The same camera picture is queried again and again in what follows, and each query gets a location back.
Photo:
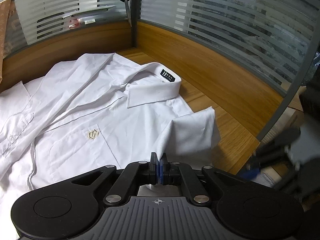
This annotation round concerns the white short-sleeved shirt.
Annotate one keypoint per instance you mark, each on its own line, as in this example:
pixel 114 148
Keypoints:
pixel 102 109

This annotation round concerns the glass desk partition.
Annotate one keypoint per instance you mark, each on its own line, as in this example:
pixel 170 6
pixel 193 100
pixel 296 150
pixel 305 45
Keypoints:
pixel 32 21
pixel 276 40

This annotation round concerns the glass desk partition front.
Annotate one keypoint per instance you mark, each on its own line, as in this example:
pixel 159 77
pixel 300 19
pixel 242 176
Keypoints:
pixel 32 21

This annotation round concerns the glass desk partition right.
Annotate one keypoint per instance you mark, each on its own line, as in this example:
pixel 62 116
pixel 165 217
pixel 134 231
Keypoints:
pixel 276 40

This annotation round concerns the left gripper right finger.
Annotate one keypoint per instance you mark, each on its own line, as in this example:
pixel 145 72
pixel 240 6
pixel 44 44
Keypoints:
pixel 207 186

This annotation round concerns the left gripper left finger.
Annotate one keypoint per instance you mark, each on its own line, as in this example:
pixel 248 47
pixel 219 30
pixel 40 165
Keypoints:
pixel 114 187

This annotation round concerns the orange patterned scarf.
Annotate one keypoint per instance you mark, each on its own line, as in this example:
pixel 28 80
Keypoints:
pixel 4 14

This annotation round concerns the stack of papers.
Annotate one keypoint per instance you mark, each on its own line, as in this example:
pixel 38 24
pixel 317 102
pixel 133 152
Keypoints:
pixel 74 20

